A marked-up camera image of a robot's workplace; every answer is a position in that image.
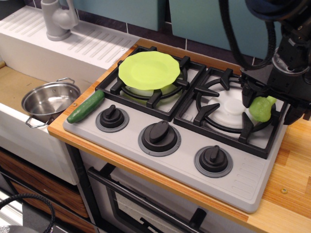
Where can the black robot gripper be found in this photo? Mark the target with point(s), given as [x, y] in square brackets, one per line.
[269, 81]

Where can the light green toy cauliflower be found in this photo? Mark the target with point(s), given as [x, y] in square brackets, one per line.
[260, 108]

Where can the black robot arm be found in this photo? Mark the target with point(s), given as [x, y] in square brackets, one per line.
[293, 54]

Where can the lime green plastic plate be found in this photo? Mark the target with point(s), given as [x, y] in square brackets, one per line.
[149, 70]

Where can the dark green toy pickle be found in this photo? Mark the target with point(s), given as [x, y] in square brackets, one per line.
[87, 107]

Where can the stainless steel pot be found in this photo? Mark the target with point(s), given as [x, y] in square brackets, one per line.
[46, 102]

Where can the white toy sink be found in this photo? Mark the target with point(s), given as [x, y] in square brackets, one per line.
[29, 58]

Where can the white right burner cap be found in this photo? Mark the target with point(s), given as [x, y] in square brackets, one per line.
[229, 113]

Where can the white burner cap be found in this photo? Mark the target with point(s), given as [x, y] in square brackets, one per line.
[167, 91]
[229, 113]

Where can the black right burner grate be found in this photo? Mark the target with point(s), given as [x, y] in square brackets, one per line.
[214, 109]

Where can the black burner grate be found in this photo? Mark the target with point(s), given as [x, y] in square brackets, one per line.
[214, 109]
[190, 72]

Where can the black right stove knob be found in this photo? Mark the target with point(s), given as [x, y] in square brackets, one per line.
[213, 161]

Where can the black stove knob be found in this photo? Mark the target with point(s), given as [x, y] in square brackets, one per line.
[112, 119]
[159, 139]
[213, 161]

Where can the black left burner grate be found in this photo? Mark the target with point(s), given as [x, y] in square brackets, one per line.
[190, 72]

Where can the white left burner cap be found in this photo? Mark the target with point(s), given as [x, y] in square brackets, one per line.
[167, 91]

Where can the grey toy stove top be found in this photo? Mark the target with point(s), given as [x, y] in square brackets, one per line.
[242, 187]

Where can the black middle stove knob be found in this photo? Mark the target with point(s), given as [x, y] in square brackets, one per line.
[159, 139]

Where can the black left stove knob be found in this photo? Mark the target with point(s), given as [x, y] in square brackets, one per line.
[112, 119]

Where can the grey toy faucet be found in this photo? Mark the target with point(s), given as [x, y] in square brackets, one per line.
[58, 21]

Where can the wooden drawer front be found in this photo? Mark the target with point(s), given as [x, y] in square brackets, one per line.
[21, 176]

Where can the black oven door handle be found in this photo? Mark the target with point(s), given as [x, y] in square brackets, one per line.
[191, 227]

